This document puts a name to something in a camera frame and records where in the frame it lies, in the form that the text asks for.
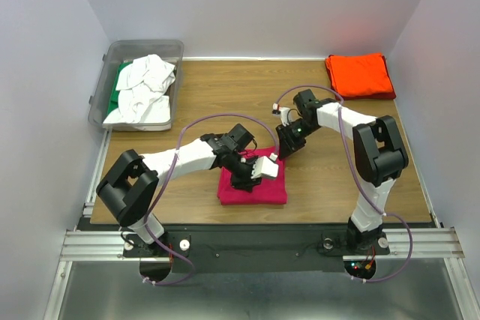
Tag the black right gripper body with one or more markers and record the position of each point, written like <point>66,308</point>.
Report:
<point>294,133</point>

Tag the aluminium frame rail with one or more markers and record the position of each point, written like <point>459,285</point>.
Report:
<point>107,246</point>

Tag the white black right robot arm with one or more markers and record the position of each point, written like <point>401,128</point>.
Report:
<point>376,160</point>

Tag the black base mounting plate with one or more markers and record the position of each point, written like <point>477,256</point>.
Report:
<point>256,248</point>

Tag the clear plastic bin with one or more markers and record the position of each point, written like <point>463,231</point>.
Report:
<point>123,51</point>

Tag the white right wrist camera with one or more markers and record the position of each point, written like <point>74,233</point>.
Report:
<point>284,113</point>

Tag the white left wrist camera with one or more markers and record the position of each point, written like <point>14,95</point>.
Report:
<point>265,167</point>

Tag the pink t shirt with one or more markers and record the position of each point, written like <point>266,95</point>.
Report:
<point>269,192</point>

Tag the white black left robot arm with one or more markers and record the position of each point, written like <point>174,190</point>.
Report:
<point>128,188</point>

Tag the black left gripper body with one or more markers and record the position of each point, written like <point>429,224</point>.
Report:
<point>241,173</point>

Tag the white t shirt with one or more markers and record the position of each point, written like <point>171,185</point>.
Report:
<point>139,92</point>

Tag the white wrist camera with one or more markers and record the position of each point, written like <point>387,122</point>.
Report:
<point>265,167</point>
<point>284,113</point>

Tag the dark red folded t shirt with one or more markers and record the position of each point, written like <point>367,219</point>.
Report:
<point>375,96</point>

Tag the small electronics board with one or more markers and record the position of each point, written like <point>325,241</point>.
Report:
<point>360,267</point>

